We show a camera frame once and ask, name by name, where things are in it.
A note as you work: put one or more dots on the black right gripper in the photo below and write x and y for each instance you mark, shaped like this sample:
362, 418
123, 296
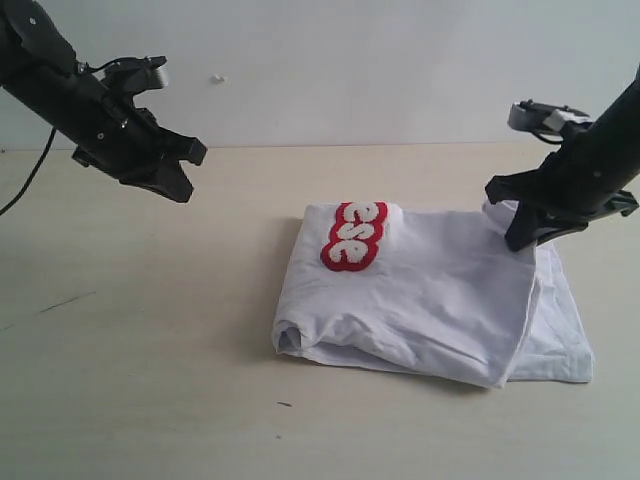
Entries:
582, 181

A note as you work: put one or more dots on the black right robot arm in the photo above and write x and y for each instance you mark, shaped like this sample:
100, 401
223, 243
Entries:
621, 117

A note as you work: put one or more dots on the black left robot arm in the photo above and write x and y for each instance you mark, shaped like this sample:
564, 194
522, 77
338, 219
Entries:
39, 66

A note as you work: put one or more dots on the white t-shirt red Chinese patch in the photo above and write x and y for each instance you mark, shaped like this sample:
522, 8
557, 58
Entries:
375, 286

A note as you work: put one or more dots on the right wrist camera black silver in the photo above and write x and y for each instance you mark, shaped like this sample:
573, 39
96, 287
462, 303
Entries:
550, 124

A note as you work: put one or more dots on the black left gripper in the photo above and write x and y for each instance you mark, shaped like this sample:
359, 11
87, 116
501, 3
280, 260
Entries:
129, 145

